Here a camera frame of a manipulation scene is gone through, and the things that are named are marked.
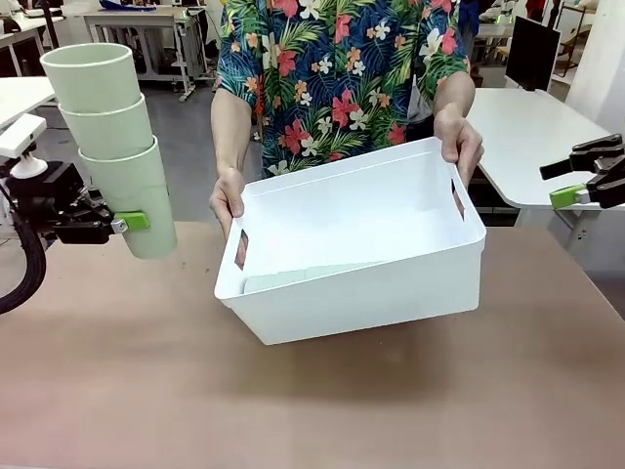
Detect person's left hand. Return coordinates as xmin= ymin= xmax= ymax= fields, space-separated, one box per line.
xmin=433 ymin=107 xmax=485 ymax=186

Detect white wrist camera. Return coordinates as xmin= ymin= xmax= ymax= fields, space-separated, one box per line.
xmin=0 ymin=115 xmax=48 ymax=158

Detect person in floral shirt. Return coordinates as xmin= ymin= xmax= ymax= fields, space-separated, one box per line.
xmin=217 ymin=0 xmax=473 ymax=180

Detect person's left forearm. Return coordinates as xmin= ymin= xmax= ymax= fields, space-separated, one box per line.
xmin=433 ymin=72 xmax=478 ymax=128

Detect white rounded-corner table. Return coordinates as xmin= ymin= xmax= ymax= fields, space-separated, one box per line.
xmin=0 ymin=76 xmax=58 ymax=133

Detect black computer monitor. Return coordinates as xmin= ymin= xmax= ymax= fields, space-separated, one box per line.
xmin=505 ymin=15 xmax=562 ymax=94

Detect white metal-frame desk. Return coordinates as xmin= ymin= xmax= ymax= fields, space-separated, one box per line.
xmin=82 ymin=7 xmax=221 ymax=103

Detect white lab bench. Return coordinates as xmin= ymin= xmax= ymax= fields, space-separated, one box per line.
xmin=0 ymin=14 xmax=64 ymax=77

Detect pale green plastic cup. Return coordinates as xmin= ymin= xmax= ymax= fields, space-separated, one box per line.
xmin=58 ymin=92 xmax=153 ymax=160
xmin=39 ymin=42 xmax=143 ymax=114
xmin=77 ymin=135 xmax=178 ymax=260
xmin=241 ymin=261 xmax=387 ymax=296

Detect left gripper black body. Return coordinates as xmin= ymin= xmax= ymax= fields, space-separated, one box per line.
xmin=0 ymin=160 xmax=87 ymax=232

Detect blue jacket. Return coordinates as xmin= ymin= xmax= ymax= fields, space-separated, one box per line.
xmin=459 ymin=0 xmax=479 ymax=48

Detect white plastic storage basket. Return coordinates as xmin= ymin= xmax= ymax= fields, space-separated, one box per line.
xmin=213 ymin=136 xmax=488 ymax=347

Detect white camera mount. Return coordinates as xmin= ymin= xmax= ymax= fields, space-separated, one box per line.
xmin=9 ymin=151 xmax=48 ymax=178

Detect grey garment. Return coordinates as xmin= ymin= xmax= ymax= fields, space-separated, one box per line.
xmin=409 ymin=72 xmax=436 ymax=121

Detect person's right forearm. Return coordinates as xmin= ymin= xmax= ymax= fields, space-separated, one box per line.
xmin=210 ymin=90 xmax=256 ymax=182

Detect black vertical pole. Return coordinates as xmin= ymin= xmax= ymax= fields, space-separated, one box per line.
xmin=41 ymin=0 xmax=64 ymax=50

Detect black corrugated cable hose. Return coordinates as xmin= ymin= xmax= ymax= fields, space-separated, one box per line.
xmin=0 ymin=188 xmax=48 ymax=315

